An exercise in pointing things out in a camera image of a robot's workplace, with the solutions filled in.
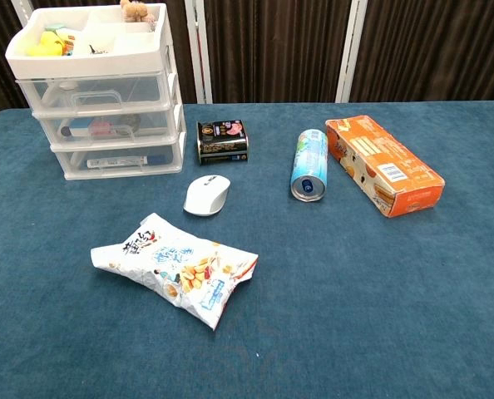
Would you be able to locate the white partition post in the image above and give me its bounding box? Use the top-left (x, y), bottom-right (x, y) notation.
top-left (334, 0), bottom-right (369, 104)
top-left (184, 0), bottom-right (214, 105)
top-left (10, 0), bottom-right (36, 21)

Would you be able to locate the white computer mouse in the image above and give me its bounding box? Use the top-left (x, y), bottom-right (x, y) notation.
top-left (183, 175), bottom-right (232, 217)

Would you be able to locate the clear plastic drawer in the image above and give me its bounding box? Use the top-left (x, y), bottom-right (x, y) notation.
top-left (16, 71), bottom-right (170, 116)

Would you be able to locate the black luncheon meat tin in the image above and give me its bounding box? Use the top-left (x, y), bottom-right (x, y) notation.
top-left (195, 119), bottom-right (250, 166)

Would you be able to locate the pink small box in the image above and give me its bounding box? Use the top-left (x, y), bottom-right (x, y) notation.
top-left (89, 118), bottom-right (119, 137)

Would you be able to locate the clear drawer holding marker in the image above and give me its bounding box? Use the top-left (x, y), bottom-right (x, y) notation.
top-left (50, 139), bottom-right (182, 176)

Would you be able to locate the clear drawer holding pink item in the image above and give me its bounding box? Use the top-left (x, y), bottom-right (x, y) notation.
top-left (34, 106), bottom-right (177, 146)

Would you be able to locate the light blue drink can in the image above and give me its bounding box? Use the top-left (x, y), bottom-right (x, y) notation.
top-left (289, 128), bottom-right (329, 204)

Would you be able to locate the blue and white eraser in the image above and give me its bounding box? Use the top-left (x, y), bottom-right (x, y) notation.
top-left (60, 117), bottom-right (95, 138)

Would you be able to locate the white plastic drawer unit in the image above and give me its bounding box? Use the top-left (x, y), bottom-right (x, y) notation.
top-left (4, 2), bottom-right (188, 181)

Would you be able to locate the white bottle in drawer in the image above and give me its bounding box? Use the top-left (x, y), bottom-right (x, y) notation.
top-left (42, 81), bottom-right (80, 109)

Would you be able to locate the orange biscuit box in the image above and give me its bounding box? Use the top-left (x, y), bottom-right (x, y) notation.
top-left (324, 115), bottom-right (446, 219)

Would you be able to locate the white marker pen blue cap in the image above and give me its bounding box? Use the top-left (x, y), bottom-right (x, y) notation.
top-left (86, 155), bottom-right (168, 170)

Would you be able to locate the white snack bag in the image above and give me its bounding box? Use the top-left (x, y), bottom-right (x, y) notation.
top-left (90, 212), bottom-right (259, 332)

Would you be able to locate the yellow rubber duck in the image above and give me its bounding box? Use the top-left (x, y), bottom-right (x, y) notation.
top-left (25, 31), bottom-right (65, 57)

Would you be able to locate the brown teddy bear plush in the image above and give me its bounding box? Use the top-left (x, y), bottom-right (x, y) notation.
top-left (119, 0), bottom-right (157, 24)

